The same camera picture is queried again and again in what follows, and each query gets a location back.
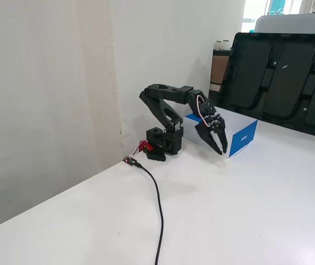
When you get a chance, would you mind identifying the brown cardboard box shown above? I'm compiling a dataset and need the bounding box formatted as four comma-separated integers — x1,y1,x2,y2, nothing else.
210,55,230,85

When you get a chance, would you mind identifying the large black plastic tray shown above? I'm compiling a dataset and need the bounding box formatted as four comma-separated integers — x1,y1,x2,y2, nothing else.
218,31,315,142

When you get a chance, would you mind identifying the white red servo wire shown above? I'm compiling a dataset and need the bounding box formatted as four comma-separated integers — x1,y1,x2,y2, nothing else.
195,94,211,128

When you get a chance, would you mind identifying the blue and white cardboard box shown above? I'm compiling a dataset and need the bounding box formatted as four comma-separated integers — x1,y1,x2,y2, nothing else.
183,106,259,158

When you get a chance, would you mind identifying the small controller board red LED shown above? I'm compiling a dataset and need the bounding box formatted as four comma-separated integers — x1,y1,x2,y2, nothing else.
122,156,139,167

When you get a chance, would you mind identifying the thin board-to-base wire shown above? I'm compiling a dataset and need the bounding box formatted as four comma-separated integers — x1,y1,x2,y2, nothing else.
128,143,145,160

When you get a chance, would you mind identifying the black power cable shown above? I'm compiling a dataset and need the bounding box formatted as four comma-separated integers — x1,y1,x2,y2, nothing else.
134,161,165,265

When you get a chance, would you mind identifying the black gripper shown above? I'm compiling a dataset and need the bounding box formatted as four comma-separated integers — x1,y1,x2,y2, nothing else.
195,112,228,155

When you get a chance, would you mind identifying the translucent white plastic container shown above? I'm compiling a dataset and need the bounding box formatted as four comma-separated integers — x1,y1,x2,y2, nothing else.
255,12,315,35

